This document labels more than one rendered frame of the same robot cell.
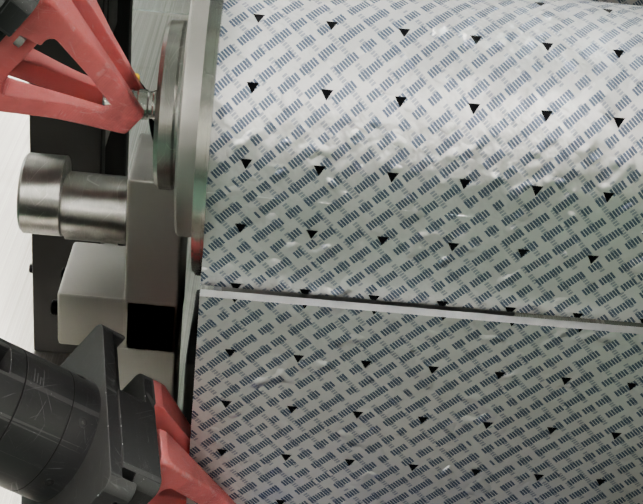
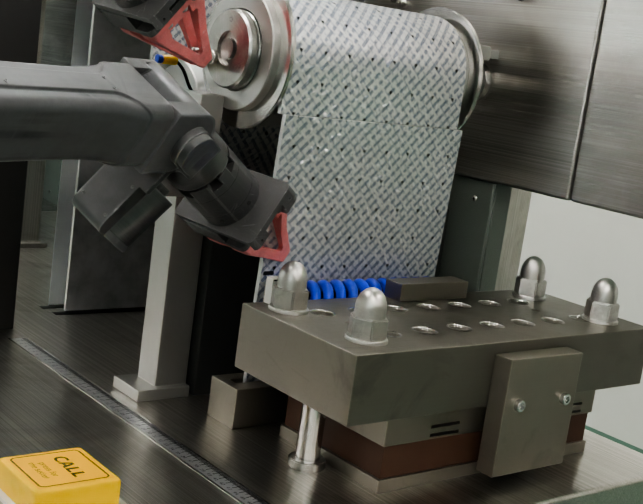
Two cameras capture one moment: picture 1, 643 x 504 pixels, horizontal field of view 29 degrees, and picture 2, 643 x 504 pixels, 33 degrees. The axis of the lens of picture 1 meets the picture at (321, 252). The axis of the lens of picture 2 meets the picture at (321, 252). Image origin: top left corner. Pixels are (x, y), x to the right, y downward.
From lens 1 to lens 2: 0.76 m
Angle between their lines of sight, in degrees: 40
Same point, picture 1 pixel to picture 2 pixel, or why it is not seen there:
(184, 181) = (275, 61)
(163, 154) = (253, 57)
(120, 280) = not seen: hidden behind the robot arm
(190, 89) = (274, 20)
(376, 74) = (335, 16)
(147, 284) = not seen: hidden behind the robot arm
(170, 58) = (247, 16)
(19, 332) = not seen: outside the picture
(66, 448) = (253, 184)
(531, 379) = (396, 154)
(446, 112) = (361, 30)
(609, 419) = (420, 174)
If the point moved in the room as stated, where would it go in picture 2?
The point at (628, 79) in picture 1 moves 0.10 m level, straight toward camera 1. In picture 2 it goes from (408, 22) to (455, 25)
